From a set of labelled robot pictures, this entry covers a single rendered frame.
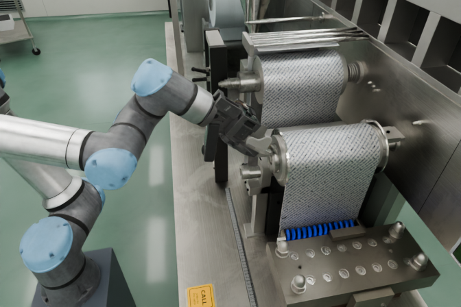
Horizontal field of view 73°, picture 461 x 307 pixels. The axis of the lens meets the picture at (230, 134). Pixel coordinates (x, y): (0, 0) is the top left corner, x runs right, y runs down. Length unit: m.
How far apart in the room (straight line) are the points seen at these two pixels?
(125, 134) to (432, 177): 0.68
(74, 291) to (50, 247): 0.17
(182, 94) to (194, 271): 0.58
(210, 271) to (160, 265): 1.11
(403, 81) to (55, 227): 0.94
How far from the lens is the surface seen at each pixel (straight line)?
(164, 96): 0.61
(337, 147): 0.79
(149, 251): 2.16
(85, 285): 1.01
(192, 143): 1.40
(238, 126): 0.67
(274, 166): 0.78
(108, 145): 0.58
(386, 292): 0.92
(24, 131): 0.64
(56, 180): 0.93
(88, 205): 0.97
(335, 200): 0.91
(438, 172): 0.85
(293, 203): 0.86
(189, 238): 1.07
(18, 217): 2.68
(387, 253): 0.97
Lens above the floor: 1.78
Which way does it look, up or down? 38 degrees down
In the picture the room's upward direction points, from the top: straight up
